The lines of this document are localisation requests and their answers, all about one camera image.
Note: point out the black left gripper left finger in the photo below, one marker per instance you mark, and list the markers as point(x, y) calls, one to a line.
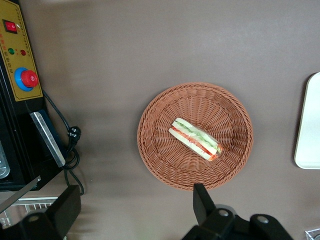
point(67, 207)

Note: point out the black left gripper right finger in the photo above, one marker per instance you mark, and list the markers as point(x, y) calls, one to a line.
point(203, 207)

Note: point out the sandwich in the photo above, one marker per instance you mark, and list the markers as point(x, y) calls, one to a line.
point(190, 140)

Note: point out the brown round wicker basket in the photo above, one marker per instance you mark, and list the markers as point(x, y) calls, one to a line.
point(175, 162)

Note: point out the cream plastic tray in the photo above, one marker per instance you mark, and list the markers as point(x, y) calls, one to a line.
point(310, 125)

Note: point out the black power plug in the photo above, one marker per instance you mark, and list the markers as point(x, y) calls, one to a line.
point(75, 133)

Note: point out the clear acrylic bottle rack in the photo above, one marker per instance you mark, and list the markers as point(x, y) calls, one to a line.
point(313, 235)

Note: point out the black sealing machine, yellow panel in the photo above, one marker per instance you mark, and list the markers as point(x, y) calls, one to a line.
point(25, 62)

